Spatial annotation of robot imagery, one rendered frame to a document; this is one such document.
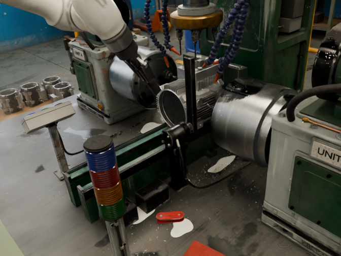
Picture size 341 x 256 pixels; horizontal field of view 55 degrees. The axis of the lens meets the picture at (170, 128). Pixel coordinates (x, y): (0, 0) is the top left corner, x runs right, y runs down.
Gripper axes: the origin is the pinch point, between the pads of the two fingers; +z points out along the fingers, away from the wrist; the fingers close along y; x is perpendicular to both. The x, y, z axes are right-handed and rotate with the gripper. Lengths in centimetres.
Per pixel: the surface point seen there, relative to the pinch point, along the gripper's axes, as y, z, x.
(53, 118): 15.1, -11.6, 31.1
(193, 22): -11.5, -13.9, -19.5
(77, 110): 65, 24, 19
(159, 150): -12.2, 10.9, 16.6
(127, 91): 19.1, 7.2, 3.4
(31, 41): 550, 154, -60
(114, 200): -39, -19, 37
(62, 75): 347, 144, -28
